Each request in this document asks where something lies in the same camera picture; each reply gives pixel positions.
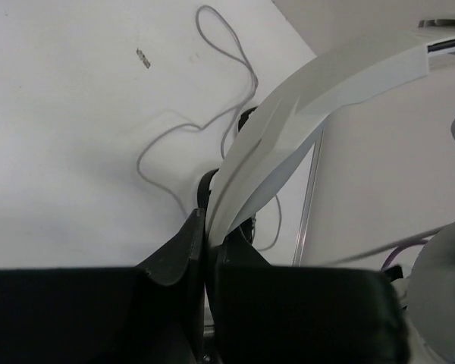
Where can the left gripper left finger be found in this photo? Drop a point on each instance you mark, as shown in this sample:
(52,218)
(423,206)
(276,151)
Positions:
(148,313)

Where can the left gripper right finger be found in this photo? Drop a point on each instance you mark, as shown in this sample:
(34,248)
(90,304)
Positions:
(266,313)

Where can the white grey headphones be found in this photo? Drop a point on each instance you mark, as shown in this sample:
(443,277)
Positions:
(286,125)

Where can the aluminium front rail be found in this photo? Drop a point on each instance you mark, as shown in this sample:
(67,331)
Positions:
(304,222)

